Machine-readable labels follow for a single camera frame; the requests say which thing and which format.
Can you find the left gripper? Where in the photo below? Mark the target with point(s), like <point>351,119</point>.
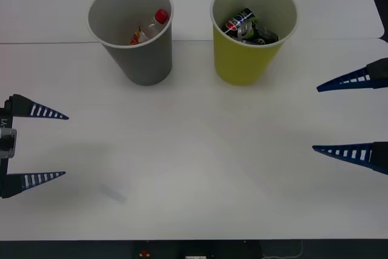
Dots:
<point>6,118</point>

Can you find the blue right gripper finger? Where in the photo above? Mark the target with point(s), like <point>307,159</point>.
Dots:
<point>377,156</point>
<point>377,74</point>

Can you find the clear bottle with red cap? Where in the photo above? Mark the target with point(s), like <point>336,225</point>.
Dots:
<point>151,28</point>

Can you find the black can with silver top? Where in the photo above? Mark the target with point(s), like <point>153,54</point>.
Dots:
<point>260,32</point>

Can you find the dark drink can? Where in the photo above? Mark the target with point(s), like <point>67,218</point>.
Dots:
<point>257,41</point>

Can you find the yellow-green plastic waste bin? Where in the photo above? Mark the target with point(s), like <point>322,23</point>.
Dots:
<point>239,65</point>

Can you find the grey plastic waste bin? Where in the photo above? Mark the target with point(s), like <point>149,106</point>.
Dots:
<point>145,62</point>

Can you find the blue and black drink can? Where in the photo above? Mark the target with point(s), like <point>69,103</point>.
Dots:
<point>235,22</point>

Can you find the red button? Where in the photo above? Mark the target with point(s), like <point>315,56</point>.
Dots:
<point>144,253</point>

